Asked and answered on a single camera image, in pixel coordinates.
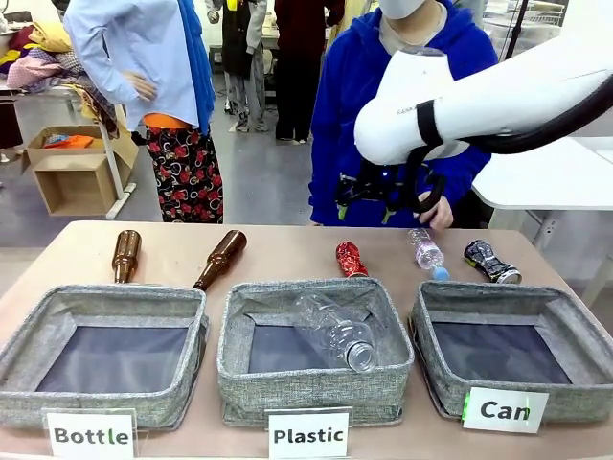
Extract white Can label sign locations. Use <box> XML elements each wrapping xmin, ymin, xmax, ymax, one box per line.
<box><xmin>461</xmin><ymin>385</ymin><xmax>551</xmax><ymax>435</ymax></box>

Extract brown glass bottle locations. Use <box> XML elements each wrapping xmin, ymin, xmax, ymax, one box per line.
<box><xmin>111</xmin><ymin>229</ymin><xmax>144</xmax><ymax>285</ymax></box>
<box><xmin>193</xmin><ymin>229</ymin><xmax>249</xmax><ymax>292</ymax></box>

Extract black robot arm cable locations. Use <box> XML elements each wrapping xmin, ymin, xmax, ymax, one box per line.
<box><xmin>405</xmin><ymin>74</ymin><xmax>613</xmax><ymax>217</ymax></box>

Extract light blue mannequin shirt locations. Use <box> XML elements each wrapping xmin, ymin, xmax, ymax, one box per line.
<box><xmin>63</xmin><ymin>0</ymin><xmax>200</xmax><ymax>131</ymax></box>

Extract grey undershirt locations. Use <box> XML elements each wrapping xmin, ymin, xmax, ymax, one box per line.
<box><xmin>377</xmin><ymin>4</ymin><xmax>449</xmax><ymax>57</ymax></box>

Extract orange cloth in box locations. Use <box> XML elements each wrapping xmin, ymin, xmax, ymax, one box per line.
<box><xmin>43</xmin><ymin>133</ymin><xmax>96</xmax><ymax>150</ymax></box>

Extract blue hanging scarf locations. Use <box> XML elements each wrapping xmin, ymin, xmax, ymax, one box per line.
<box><xmin>177</xmin><ymin>0</ymin><xmax>217</xmax><ymax>136</ymax></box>

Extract black stand pole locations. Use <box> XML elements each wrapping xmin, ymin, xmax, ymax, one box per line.
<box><xmin>505</xmin><ymin>0</ymin><xmax>533</xmax><ymax>62</ymax></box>

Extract grey fabric basket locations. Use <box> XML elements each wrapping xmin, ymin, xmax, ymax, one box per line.
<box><xmin>216</xmin><ymin>276</ymin><xmax>416</xmax><ymax>428</ymax></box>
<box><xmin>0</xmin><ymin>284</ymin><xmax>211</xmax><ymax>431</ymax></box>
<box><xmin>409</xmin><ymin>280</ymin><xmax>613</xmax><ymax>426</ymax></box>

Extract shelf with plastic boxes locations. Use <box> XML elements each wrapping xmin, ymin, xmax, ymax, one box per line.
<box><xmin>481</xmin><ymin>0</ymin><xmax>564</xmax><ymax>54</ymax></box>

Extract person's left forearm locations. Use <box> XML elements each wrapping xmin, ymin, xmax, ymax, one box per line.
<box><xmin>425</xmin><ymin>143</ymin><xmax>492</xmax><ymax>219</ymax></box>

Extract crushed black can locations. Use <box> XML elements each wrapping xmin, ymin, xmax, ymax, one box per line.
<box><xmin>463</xmin><ymin>239</ymin><xmax>523</xmax><ymax>285</ymax></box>

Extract person in dark clothes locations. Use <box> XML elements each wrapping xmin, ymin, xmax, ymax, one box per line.
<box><xmin>273</xmin><ymin>0</ymin><xmax>346</xmax><ymax>144</ymax></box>

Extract person's left hand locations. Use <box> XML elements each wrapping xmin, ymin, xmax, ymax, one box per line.
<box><xmin>417</xmin><ymin>191</ymin><xmax>455</xmax><ymax>231</ymax></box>

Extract orange waist cloth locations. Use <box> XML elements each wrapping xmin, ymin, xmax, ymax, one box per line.
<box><xmin>142</xmin><ymin>112</ymin><xmax>193</xmax><ymax>130</ymax></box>

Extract white Plastic label sign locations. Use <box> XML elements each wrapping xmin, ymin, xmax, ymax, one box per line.
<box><xmin>264</xmin><ymin>406</ymin><xmax>354</xmax><ymax>460</ymax></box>

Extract grey face mask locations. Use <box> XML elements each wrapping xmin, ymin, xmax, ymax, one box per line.
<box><xmin>377</xmin><ymin>0</ymin><xmax>436</xmax><ymax>20</ymax></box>

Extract small clear plastic bottle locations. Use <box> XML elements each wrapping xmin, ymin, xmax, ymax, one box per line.
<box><xmin>407</xmin><ymin>227</ymin><xmax>452</xmax><ymax>282</ymax></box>

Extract person in blue hoodie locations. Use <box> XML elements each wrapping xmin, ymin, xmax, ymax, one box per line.
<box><xmin>308</xmin><ymin>0</ymin><xmax>499</xmax><ymax>229</ymax></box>

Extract red floral black skirt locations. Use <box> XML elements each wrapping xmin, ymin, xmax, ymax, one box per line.
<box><xmin>145</xmin><ymin>125</ymin><xmax>225</xmax><ymax>224</ymax></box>

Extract white background table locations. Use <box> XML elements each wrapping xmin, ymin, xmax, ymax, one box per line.
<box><xmin>0</xmin><ymin>83</ymin><xmax>138</xmax><ymax>220</ymax></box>

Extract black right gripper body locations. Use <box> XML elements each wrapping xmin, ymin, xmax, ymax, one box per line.
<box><xmin>334</xmin><ymin>159</ymin><xmax>419</xmax><ymax>206</ymax></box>

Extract pile of colourful clothes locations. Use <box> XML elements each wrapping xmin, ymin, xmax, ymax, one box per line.
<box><xmin>0</xmin><ymin>18</ymin><xmax>121</xmax><ymax>138</ymax></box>

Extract brown cardboard box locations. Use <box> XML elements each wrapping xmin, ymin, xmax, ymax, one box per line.
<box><xmin>21</xmin><ymin>125</ymin><xmax>140</xmax><ymax>218</ymax></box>

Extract black strap on arm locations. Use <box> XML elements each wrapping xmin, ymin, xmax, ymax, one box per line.
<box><xmin>415</xmin><ymin>99</ymin><xmax>445</xmax><ymax>148</ymax></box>

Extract white Bottle label sign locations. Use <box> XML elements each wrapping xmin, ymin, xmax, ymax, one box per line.
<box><xmin>41</xmin><ymin>407</ymin><xmax>140</xmax><ymax>459</ymax></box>

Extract white side table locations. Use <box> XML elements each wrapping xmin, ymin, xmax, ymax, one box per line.
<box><xmin>471</xmin><ymin>136</ymin><xmax>613</xmax><ymax>308</ymax></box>

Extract crushed red can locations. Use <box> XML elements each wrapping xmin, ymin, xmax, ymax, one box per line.
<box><xmin>334</xmin><ymin>241</ymin><xmax>371</xmax><ymax>279</ymax></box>

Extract person's right forearm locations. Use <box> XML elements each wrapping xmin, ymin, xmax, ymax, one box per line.
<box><xmin>308</xmin><ymin>138</ymin><xmax>346</xmax><ymax>227</ymax></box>

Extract person in dark trousers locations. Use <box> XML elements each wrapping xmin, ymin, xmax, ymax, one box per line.
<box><xmin>0</xmin><ymin>100</ymin><xmax>24</xmax><ymax>164</ymax></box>

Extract white mannequin hand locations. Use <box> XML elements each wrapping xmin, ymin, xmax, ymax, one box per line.
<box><xmin>123</xmin><ymin>70</ymin><xmax>158</xmax><ymax>103</ymax></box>

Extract large clear plastic bottle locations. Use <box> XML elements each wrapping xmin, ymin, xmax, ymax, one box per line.
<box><xmin>292</xmin><ymin>292</ymin><xmax>379</xmax><ymax>374</ymax></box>

